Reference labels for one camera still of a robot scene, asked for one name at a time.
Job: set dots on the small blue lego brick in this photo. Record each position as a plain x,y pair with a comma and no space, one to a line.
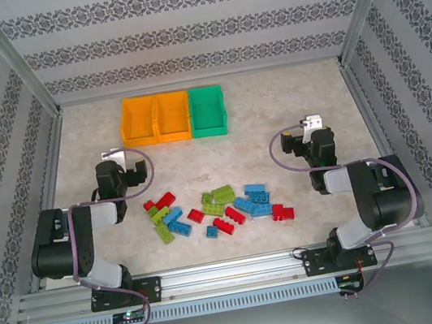
212,231

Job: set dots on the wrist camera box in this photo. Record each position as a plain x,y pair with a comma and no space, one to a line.
291,142
139,172

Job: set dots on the small circuit board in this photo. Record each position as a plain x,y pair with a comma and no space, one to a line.
129,316
350,282

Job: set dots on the green plastic bin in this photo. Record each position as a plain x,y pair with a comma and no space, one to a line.
210,131

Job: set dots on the small red lego brick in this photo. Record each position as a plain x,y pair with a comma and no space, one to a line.
149,205
277,208

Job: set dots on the orange plastic bin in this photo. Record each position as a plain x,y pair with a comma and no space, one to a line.
175,135
142,141

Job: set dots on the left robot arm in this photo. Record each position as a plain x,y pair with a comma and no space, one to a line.
62,252

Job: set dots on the square red lego brick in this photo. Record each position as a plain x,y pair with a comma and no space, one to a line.
196,216

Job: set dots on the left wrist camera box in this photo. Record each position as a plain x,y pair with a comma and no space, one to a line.
139,172

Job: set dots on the aluminium frame post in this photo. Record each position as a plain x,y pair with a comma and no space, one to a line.
20,65
361,11

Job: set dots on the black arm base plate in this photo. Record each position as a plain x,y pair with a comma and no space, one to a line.
152,289
312,264

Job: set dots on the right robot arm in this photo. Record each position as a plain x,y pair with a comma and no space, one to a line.
390,200

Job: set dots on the aluminium side rail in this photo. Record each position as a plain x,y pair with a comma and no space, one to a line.
364,105
51,155

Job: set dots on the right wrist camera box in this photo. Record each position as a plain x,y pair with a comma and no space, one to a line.
291,142

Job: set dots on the long aluminium mounting rail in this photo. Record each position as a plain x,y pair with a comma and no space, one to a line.
234,274

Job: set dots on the small green lego brick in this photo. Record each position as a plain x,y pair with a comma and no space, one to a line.
152,212
207,198

